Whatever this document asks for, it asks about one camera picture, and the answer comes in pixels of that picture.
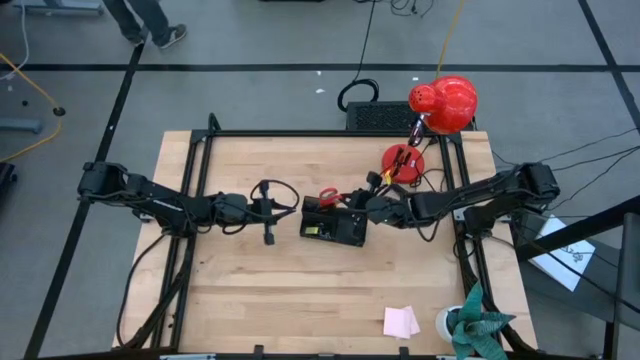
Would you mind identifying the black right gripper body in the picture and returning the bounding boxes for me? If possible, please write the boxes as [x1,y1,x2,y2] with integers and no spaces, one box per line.
[362,171,409,227]

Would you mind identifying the yellow hanging cable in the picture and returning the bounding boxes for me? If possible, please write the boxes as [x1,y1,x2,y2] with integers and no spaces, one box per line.
[435,0,469,79]

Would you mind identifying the pink sticky notes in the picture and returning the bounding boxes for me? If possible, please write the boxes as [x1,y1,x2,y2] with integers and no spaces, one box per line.
[383,305,421,340]

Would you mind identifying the black diagonal beam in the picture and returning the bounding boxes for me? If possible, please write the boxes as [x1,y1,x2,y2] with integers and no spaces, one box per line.
[514,194,640,262]

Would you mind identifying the black cable bundle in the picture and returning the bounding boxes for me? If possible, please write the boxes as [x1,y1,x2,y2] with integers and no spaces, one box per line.
[124,259,194,350]

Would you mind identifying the red desk lamp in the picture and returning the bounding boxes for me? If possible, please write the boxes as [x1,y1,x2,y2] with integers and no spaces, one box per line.
[381,74,479,185]

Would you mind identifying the tangled black cables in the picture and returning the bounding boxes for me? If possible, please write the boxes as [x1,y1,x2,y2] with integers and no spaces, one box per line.
[389,0,434,17]

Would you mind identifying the black caster base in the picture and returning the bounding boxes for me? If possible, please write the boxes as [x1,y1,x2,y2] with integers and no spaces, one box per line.
[0,162,19,196]

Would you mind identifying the grey desk foot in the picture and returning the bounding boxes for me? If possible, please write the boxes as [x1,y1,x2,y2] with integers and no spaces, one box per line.
[0,117,44,134]
[14,0,105,16]

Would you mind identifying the black vented computer case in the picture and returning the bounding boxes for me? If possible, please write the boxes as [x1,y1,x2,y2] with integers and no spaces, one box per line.
[344,101,419,132]

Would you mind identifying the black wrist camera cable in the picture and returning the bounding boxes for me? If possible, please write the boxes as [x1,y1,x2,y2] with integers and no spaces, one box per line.
[249,178,301,211]

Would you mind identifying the thin white cable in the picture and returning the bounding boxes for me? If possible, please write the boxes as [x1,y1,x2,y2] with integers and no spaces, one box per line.
[0,0,30,82]

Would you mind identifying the person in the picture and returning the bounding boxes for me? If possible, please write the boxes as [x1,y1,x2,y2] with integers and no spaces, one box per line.
[102,0,189,50]

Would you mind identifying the black desk organizer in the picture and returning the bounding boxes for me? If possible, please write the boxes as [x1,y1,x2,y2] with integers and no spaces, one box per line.
[298,194,370,248]

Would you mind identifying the black coiled floor cable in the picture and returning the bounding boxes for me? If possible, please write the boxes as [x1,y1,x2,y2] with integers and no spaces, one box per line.
[337,0,380,112]

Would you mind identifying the green plant in white pot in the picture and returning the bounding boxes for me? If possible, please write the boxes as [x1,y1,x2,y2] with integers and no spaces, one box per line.
[434,282,517,360]

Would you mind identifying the yellow floor cable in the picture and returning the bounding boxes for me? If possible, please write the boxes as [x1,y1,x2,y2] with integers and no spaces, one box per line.
[0,52,64,164]

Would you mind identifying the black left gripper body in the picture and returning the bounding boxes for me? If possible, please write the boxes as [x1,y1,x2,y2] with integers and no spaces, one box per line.
[247,180,276,246]

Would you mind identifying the red-handled scissors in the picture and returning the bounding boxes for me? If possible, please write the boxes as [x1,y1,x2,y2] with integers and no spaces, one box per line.
[318,187,343,208]

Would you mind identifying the white paper sheet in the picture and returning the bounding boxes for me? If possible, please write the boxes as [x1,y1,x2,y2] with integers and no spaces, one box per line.
[529,214,597,293]

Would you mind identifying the thin black floor cable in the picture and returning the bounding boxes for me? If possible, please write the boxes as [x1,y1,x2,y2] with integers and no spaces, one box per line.
[492,127,640,171]

